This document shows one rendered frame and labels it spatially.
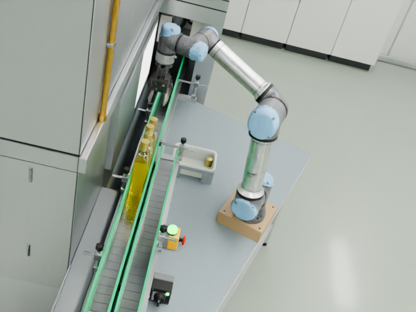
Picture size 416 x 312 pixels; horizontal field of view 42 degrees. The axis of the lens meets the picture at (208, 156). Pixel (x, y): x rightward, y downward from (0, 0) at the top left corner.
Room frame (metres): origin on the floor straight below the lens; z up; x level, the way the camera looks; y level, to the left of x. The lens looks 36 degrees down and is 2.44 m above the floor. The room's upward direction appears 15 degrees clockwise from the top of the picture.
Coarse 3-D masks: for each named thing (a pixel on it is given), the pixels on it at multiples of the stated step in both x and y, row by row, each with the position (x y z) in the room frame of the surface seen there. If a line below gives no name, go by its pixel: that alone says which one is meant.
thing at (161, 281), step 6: (156, 276) 1.37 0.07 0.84; (162, 276) 1.38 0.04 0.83; (168, 276) 1.39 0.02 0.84; (174, 276) 1.40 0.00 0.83; (156, 282) 1.34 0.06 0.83; (162, 282) 1.35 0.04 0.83; (168, 282) 1.36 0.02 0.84; (156, 288) 1.32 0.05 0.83; (162, 288) 1.32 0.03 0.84; (168, 288) 1.33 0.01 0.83; (150, 294) 1.31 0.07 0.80; (150, 300) 1.31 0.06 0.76; (168, 300) 1.32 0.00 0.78
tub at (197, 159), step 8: (176, 144) 2.24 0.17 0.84; (184, 144) 2.26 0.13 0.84; (184, 152) 2.25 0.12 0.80; (192, 152) 2.25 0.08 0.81; (200, 152) 2.26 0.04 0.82; (208, 152) 2.26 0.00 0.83; (216, 152) 2.26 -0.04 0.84; (184, 160) 2.22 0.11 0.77; (192, 160) 2.23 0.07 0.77; (200, 160) 2.25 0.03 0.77; (216, 160) 2.19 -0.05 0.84; (200, 168) 2.10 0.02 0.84
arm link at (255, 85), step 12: (216, 36) 2.00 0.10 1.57; (216, 48) 1.95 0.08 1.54; (228, 48) 1.98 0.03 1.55; (216, 60) 1.95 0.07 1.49; (228, 60) 1.94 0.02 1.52; (240, 60) 1.95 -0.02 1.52; (228, 72) 1.94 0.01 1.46; (240, 72) 1.92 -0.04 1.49; (252, 72) 1.93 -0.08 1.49; (252, 84) 1.90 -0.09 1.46; (264, 84) 1.91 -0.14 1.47; (264, 96) 1.88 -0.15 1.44; (276, 96) 1.86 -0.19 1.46
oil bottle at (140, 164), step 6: (138, 156) 1.74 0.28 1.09; (144, 156) 1.74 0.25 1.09; (138, 162) 1.72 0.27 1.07; (144, 162) 1.73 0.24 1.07; (138, 168) 1.73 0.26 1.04; (144, 168) 1.73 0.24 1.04; (132, 174) 1.72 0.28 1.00; (138, 174) 1.73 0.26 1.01; (144, 174) 1.73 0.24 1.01; (132, 180) 1.72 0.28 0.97; (138, 180) 1.73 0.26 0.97; (144, 180) 1.74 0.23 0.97; (132, 186) 1.72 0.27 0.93; (138, 186) 1.73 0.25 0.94; (132, 192) 1.72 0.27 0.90; (138, 192) 1.73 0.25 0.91
